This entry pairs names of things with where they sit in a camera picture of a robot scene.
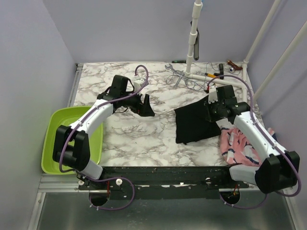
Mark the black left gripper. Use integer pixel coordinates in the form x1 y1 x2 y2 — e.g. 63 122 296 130
120 89 154 116

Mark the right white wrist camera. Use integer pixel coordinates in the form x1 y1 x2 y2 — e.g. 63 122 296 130
208 86 218 104

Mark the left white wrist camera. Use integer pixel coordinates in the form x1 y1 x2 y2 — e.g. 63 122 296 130
133 77 148 92

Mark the green black precision screwdriver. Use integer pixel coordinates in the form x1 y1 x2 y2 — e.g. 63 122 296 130
171 60 186 63

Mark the black T-shaped tool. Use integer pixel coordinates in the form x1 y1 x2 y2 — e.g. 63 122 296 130
213 63 224 80

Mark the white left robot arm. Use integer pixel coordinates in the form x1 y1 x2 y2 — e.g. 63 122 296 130
52 75 155 189

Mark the lime green laundry basket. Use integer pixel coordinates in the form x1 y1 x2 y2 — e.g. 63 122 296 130
41 106 103 175

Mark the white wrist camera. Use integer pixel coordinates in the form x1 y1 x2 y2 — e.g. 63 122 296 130
208 86 218 104
133 77 148 92

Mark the black garment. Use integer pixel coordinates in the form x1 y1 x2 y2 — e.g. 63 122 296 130
174 96 221 145

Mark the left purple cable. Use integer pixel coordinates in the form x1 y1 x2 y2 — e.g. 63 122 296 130
59 65 149 211

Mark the aluminium frame rail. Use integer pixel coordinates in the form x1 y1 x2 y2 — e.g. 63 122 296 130
37 173 92 193

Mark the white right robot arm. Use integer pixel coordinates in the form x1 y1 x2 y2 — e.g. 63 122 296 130
204 85 300 194

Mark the pink patterned garment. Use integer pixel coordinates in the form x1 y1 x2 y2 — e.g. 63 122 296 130
220 126 262 167

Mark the white PVC pipe stand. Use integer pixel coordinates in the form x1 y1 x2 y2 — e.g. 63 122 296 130
184 0 248 102

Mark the chrome combination wrench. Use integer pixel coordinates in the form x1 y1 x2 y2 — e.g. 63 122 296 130
165 64 184 77

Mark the purple cable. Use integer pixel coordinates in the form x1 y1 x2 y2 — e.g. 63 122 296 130
59 65 149 211
207 74 302 209

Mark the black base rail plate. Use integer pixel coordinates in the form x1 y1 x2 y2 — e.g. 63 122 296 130
78 166 248 200

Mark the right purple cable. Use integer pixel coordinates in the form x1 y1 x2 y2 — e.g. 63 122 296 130
207 74 302 209

